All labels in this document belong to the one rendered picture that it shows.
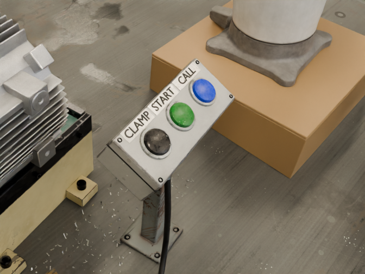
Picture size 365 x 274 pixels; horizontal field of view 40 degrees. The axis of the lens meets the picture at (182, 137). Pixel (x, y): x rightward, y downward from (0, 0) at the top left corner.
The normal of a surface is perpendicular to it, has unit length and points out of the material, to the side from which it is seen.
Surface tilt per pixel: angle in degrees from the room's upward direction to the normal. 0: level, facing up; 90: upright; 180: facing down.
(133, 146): 27
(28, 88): 0
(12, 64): 36
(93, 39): 0
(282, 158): 90
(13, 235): 90
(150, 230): 90
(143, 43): 0
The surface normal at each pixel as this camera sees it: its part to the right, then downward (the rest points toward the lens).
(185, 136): 0.48, -0.40
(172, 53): 0.04, -0.69
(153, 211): -0.51, 0.59
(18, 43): 0.85, 0.42
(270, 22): -0.31, 0.70
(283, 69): 0.06, -0.49
